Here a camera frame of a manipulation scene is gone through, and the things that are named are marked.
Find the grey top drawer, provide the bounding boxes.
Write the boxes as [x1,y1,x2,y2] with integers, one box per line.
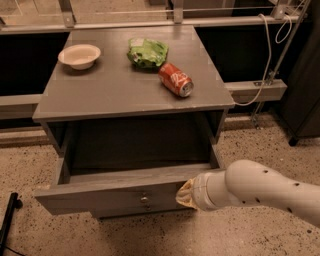
[35,113,222,218]

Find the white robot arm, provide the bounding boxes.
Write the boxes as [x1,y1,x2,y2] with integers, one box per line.
[176,160,320,227]

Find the round metal drawer knob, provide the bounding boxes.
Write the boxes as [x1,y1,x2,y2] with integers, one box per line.
[140,196,149,204]

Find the grey wooden drawer cabinet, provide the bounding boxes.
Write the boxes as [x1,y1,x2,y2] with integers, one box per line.
[32,24,236,219]

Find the red soda can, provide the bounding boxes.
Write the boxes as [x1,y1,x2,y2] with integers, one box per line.
[158,63,194,98]

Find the dark cabinet at right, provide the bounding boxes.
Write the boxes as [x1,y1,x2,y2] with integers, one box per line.
[279,0,320,146]

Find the green chip bag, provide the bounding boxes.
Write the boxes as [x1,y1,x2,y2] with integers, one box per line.
[127,38,169,68]

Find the slanted metal pole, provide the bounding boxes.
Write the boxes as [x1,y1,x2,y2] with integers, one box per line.
[237,0,311,129]

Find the black floor stand leg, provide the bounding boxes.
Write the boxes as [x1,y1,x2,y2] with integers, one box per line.
[0,192,22,256]

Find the white bowl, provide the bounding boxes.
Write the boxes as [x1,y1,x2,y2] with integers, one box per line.
[58,44,101,70]

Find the metal railing frame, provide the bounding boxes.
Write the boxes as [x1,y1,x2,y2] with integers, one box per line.
[0,0,303,121]

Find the white cable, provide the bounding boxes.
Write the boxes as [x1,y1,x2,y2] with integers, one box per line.
[233,12,294,107]

